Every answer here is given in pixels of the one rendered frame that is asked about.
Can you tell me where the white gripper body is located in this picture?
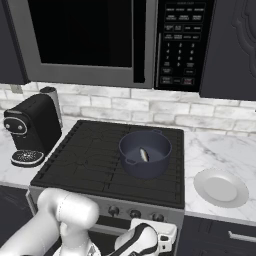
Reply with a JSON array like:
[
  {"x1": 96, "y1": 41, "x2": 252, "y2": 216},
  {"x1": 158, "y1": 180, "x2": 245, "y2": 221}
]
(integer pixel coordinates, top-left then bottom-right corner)
[{"x1": 129, "y1": 218, "x2": 178, "y2": 239}]

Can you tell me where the dark blue pot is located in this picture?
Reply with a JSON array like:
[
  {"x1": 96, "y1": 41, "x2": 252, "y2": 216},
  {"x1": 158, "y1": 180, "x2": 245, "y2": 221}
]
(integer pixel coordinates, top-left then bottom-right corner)
[{"x1": 118, "y1": 129, "x2": 173, "y2": 180}]

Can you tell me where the black hob knob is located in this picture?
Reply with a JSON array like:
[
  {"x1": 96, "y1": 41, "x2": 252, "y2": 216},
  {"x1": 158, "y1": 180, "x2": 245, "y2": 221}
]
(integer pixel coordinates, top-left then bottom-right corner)
[
  {"x1": 151, "y1": 212, "x2": 166, "y2": 224},
  {"x1": 107, "y1": 205, "x2": 121, "y2": 218},
  {"x1": 128, "y1": 208, "x2": 142, "y2": 220}
]

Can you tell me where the dark drawer front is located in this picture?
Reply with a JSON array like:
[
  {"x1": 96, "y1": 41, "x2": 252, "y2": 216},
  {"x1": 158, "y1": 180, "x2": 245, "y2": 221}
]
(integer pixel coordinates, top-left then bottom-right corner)
[{"x1": 175, "y1": 215, "x2": 256, "y2": 256}]

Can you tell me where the white plate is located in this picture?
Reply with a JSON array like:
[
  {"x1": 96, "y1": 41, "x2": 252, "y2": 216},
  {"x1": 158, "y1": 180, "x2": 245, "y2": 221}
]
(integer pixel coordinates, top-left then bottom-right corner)
[{"x1": 192, "y1": 167, "x2": 250, "y2": 209}]

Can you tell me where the black hob with oven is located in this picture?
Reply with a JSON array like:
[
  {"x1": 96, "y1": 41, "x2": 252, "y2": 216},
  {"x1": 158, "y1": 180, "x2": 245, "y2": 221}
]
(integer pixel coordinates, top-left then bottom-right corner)
[{"x1": 27, "y1": 119, "x2": 186, "y2": 256}]

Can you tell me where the dark base cupboard door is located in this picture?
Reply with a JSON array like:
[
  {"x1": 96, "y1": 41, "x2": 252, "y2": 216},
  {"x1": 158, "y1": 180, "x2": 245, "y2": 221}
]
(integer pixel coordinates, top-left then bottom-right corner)
[{"x1": 0, "y1": 184, "x2": 36, "y2": 249}]

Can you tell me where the black coffee machine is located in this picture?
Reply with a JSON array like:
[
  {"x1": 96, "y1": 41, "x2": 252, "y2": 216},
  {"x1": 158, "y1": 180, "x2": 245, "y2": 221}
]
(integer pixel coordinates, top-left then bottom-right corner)
[{"x1": 3, "y1": 86, "x2": 64, "y2": 168}]

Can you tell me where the microwave oven door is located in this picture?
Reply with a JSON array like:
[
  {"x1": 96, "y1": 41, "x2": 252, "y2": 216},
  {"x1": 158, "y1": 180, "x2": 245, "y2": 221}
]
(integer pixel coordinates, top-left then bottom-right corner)
[{"x1": 6, "y1": 0, "x2": 158, "y2": 90}]

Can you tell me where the dark cupboard door with moulding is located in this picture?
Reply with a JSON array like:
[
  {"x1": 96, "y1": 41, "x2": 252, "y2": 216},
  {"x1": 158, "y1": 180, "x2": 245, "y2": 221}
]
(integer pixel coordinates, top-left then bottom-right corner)
[{"x1": 199, "y1": 0, "x2": 256, "y2": 102}]

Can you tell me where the black steel microwave oven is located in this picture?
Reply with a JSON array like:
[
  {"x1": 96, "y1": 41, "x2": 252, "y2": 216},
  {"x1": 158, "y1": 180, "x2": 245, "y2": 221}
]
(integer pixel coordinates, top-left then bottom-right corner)
[{"x1": 6, "y1": 0, "x2": 216, "y2": 92}]

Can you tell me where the silver drawer handle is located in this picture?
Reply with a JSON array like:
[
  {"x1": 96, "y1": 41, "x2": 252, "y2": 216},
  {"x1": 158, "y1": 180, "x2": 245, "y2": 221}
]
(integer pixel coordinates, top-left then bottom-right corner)
[{"x1": 227, "y1": 230, "x2": 256, "y2": 244}]

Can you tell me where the black microwave door handle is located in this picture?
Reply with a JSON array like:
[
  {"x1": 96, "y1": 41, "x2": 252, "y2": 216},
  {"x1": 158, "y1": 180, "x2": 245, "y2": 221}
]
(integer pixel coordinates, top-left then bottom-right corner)
[{"x1": 132, "y1": 0, "x2": 147, "y2": 84}]

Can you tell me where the grey wall socket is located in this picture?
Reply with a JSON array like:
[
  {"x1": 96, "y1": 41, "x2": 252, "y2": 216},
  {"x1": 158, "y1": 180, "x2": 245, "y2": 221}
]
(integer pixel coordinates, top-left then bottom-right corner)
[{"x1": 9, "y1": 84, "x2": 24, "y2": 95}]

